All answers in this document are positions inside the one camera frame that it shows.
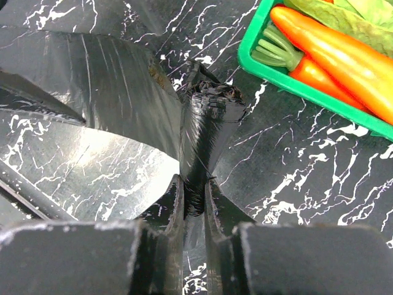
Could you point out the green plastic basket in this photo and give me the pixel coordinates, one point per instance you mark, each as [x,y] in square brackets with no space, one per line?
[279,77]

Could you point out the green leafy vegetable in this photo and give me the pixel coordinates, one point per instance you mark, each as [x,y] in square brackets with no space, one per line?
[367,21]

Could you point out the small orange carrot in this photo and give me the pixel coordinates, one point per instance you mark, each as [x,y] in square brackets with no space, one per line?
[276,50]

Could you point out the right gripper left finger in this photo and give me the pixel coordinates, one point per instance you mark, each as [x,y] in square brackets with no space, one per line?
[158,266]

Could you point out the large orange carrot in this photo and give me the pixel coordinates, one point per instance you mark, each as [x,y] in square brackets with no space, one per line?
[362,71]

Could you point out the black trash bag roll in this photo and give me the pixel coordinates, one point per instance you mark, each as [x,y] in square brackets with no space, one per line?
[116,86]

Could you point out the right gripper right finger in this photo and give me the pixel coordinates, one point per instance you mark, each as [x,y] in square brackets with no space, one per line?
[221,216]

